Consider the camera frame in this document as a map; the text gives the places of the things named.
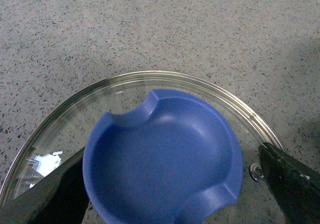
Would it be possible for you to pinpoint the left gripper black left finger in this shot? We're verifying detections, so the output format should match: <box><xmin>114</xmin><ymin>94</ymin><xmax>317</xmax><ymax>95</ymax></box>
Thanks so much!
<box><xmin>0</xmin><ymin>148</ymin><xmax>89</xmax><ymax>223</ymax></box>

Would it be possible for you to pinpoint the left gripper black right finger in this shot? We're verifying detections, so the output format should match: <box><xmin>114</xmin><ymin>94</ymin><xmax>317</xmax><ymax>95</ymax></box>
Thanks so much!
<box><xmin>258</xmin><ymin>142</ymin><xmax>320</xmax><ymax>223</ymax></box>

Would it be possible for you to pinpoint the glass lid with blue knob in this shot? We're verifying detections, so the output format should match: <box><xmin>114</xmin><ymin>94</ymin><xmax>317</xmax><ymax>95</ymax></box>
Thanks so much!
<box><xmin>0</xmin><ymin>71</ymin><xmax>287</xmax><ymax>223</ymax></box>

